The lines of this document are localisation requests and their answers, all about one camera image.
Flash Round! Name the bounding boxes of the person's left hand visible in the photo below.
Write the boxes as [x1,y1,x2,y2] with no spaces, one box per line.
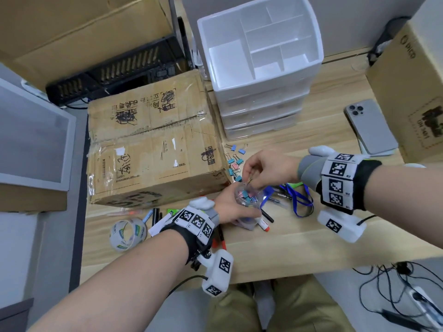
[214,184,263,225]

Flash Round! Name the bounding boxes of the person's right hand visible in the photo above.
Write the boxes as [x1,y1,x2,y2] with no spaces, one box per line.
[242,149,302,190]

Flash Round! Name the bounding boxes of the clear plastic jar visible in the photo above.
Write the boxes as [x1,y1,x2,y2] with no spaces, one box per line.
[234,183,267,208]

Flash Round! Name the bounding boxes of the clear jar lid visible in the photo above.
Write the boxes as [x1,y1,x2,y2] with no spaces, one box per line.
[235,216,259,231]

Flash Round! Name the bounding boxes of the bunch of clear gel pens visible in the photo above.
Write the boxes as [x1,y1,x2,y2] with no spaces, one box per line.
[268,185,295,206]

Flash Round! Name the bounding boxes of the pile of colourful binder clips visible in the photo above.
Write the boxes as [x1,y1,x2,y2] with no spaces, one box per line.
[223,143,263,206]

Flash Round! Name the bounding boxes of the blue lanyard card holder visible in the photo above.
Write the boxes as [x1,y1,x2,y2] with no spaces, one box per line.
[259,183,315,218]

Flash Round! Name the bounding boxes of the clear tape roll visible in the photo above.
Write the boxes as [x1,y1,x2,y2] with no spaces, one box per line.
[109,219,149,253]

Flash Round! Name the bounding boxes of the white plastic drawer organizer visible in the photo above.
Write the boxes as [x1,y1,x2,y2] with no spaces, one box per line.
[196,0,324,142]

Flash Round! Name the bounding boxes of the person's left forearm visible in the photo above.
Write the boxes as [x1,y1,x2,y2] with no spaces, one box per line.
[27,230,189,332]

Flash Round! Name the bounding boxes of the person's right forearm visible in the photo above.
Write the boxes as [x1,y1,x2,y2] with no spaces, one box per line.
[365,166,443,255]

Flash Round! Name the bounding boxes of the person's khaki trousers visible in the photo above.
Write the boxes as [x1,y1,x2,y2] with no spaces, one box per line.
[206,275,357,332]

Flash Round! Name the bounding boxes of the left marker wrist band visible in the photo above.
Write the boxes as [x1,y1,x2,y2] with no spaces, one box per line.
[149,196,221,265]

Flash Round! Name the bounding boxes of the marker wrist band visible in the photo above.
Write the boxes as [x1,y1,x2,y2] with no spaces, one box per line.
[149,196,221,265]
[297,145,383,215]

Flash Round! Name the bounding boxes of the right marker wrist band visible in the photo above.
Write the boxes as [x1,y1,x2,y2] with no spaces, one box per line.
[297,145,383,215]

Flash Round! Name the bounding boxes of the taped brown cardboard box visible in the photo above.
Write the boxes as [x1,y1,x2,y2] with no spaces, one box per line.
[86,69,233,208]

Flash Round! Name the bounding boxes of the grey smartphone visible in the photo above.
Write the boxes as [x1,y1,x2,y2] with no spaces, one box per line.
[344,99,399,155]

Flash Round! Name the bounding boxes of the white flat pad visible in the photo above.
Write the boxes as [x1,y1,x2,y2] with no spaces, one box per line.
[358,140,397,157]

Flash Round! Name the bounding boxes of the black vented device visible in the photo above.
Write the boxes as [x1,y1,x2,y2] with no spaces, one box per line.
[46,35,193,107]

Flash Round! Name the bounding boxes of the flat brown cardboard sheet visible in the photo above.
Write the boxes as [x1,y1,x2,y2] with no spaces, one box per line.
[0,183,68,213]

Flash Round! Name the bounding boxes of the white power strip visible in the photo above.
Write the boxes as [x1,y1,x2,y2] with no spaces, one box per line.
[408,286,443,329]

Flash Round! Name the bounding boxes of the white framed grey panel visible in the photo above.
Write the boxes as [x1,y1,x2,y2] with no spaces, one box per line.
[0,77,77,192]

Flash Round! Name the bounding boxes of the white device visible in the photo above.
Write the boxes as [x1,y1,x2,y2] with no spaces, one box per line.
[20,79,48,101]

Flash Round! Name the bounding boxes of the open brown cardboard box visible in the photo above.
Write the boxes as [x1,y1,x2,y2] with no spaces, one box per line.
[0,0,174,92]

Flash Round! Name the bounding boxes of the grey cabinet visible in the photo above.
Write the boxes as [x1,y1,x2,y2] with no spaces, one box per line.
[0,297,35,332]

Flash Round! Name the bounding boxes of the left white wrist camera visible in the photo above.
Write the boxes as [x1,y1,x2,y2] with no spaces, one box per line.
[200,249,234,297]

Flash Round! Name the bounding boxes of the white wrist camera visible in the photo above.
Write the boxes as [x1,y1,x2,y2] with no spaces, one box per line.
[200,249,234,297]
[317,207,367,243]

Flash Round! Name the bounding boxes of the black camera cable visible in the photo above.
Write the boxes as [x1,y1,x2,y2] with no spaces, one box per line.
[168,274,208,298]

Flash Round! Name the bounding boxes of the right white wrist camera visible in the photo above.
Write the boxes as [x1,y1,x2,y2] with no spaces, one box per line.
[317,207,367,243]

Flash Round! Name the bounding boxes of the black floor cables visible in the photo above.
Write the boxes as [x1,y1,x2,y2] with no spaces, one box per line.
[353,261,443,322]

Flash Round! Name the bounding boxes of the black cable bundle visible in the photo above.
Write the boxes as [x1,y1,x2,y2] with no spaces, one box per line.
[367,16,412,66]

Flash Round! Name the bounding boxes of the black adapter cable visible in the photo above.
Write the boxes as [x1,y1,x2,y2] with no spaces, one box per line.
[380,309,433,332]

